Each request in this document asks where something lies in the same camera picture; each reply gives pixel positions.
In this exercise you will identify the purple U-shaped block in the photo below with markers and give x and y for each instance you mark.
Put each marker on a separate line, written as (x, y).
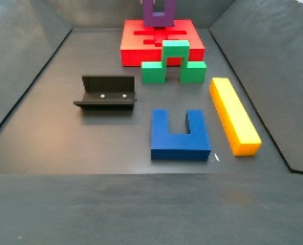
(157, 18)

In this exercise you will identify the yellow long bar block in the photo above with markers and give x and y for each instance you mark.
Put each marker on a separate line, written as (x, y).
(241, 134)

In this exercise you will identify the blue U-shaped block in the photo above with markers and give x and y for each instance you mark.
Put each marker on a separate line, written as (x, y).
(189, 146)

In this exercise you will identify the red puzzle board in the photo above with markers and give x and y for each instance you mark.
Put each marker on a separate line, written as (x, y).
(141, 42)

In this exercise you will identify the green arch block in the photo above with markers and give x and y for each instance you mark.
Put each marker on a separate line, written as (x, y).
(191, 72)

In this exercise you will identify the black angled bracket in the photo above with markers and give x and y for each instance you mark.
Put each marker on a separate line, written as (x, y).
(107, 92)

